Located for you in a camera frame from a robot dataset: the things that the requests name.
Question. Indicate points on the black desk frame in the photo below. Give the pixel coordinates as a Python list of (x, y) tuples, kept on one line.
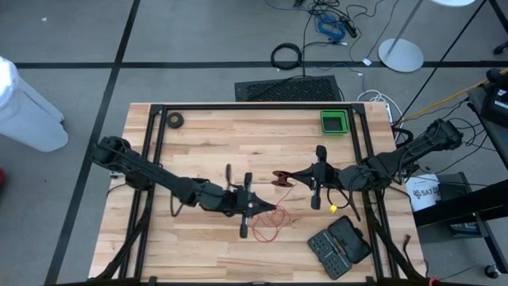
[(456, 208)]

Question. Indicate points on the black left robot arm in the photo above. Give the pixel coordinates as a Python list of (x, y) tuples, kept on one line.
[(151, 175)]

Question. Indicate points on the black screwdriver bit case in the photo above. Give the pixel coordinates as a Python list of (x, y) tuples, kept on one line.
[(337, 248)]

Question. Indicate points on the black equipment cart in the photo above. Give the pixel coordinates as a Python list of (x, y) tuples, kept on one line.
[(496, 103)]

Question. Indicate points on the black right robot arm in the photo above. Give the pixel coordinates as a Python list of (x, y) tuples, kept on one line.
[(397, 156)]

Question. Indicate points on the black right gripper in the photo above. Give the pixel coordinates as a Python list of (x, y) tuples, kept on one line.
[(326, 178)]

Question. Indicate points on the black floor mat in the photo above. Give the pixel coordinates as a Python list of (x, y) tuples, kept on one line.
[(289, 89)]

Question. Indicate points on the white plastic bin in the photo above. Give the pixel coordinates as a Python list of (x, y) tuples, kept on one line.
[(28, 119)]

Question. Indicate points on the black tape roll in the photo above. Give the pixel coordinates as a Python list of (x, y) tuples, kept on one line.
[(170, 121)]

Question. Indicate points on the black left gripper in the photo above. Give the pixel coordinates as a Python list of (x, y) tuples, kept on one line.
[(244, 203)]

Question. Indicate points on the black control box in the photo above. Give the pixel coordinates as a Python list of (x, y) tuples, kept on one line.
[(454, 186)]

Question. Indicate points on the green plastic tray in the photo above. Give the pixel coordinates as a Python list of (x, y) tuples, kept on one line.
[(334, 124)]

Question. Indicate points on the black power strip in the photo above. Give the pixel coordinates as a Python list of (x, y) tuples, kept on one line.
[(349, 27)]

